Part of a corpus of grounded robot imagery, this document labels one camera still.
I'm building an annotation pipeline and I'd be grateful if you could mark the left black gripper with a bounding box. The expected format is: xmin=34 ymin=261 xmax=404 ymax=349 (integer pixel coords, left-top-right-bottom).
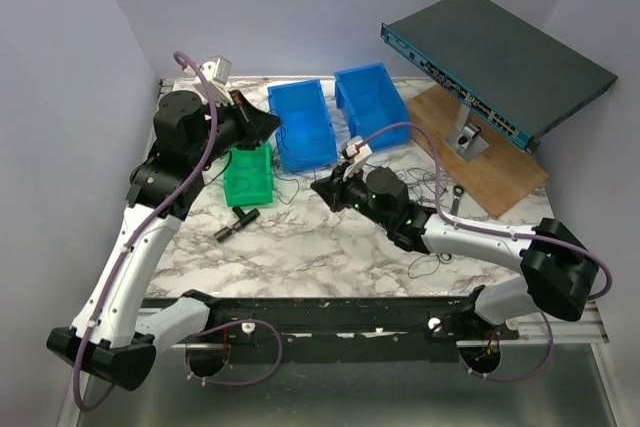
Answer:
xmin=190 ymin=89 xmax=282 ymax=170

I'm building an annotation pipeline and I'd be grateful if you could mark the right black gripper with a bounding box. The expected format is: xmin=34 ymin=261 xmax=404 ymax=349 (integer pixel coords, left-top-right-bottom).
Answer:
xmin=312 ymin=160 xmax=392 ymax=229

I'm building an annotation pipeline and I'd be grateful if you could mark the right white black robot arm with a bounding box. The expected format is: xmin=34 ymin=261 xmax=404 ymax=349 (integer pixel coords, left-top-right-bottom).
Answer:
xmin=311 ymin=165 xmax=598 ymax=339

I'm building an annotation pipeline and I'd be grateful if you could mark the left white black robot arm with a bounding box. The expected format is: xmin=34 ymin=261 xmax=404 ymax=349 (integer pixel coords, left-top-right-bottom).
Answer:
xmin=46 ymin=90 xmax=281 ymax=391

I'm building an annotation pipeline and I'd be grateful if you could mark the left blue plastic bin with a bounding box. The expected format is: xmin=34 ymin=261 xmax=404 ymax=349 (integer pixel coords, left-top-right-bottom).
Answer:
xmin=267 ymin=79 xmax=337 ymax=172

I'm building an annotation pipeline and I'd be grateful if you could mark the blue plastic bin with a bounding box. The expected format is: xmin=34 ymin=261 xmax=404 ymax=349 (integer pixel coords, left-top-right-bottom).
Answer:
xmin=267 ymin=79 xmax=337 ymax=172
xmin=334 ymin=63 xmax=409 ymax=139

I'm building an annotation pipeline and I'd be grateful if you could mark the green plastic bin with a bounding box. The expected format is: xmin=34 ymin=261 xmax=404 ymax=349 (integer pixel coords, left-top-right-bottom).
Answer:
xmin=223 ymin=143 xmax=274 ymax=207

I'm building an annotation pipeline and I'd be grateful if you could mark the right blue plastic bin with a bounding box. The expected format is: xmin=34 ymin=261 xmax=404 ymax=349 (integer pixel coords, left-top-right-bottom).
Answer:
xmin=334 ymin=63 xmax=409 ymax=139

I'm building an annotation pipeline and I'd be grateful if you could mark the large silver combination wrench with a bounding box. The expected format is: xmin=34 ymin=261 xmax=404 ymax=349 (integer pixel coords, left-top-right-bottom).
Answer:
xmin=438 ymin=184 xmax=465 ymax=264

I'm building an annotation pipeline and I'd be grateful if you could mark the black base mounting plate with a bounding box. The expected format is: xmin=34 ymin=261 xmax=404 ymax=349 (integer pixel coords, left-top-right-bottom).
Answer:
xmin=184 ymin=297 xmax=518 ymax=364

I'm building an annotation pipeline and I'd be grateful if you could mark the wooden board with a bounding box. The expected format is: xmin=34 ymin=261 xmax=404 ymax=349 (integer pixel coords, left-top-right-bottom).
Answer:
xmin=406 ymin=85 xmax=549 ymax=218

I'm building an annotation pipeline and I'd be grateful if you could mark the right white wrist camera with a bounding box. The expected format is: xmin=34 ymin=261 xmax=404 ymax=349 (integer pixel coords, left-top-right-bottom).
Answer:
xmin=342 ymin=136 xmax=373 ymax=181

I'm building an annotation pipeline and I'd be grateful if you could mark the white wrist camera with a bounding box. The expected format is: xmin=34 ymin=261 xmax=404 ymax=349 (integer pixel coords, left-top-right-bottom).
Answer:
xmin=342 ymin=136 xmax=373 ymax=181
xmin=194 ymin=56 xmax=232 ymax=104

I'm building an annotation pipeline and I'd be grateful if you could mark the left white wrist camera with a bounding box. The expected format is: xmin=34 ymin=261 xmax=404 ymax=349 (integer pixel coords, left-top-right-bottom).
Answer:
xmin=194 ymin=56 xmax=232 ymax=104

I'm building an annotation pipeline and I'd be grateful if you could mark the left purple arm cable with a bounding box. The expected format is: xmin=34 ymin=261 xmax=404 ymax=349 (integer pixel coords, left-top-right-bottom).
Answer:
xmin=72 ymin=50 xmax=285 ymax=413

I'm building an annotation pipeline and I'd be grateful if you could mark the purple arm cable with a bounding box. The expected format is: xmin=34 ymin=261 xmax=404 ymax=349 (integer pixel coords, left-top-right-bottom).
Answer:
xmin=72 ymin=50 xmax=285 ymax=413
xmin=344 ymin=121 xmax=615 ymax=383

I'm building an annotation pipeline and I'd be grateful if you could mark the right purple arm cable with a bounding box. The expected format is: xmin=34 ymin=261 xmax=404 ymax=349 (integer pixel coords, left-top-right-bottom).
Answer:
xmin=344 ymin=121 xmax=615 ymax=383

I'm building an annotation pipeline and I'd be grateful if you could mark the metal switch stand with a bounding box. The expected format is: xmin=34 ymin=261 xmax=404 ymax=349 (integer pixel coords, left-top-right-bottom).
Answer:
xmin=445 ymin=103 xmax=489 ymax=163

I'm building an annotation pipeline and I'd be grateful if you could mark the dark network switch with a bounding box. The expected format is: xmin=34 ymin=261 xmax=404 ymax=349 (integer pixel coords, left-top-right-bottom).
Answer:
xmin=380 ymin=0 xmax=618 ymax=154

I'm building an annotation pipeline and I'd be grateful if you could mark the aluminium rail frame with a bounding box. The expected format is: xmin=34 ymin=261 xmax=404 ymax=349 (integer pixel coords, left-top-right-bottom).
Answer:
xmin=54 ymin=77 xmax=621 ymax=427

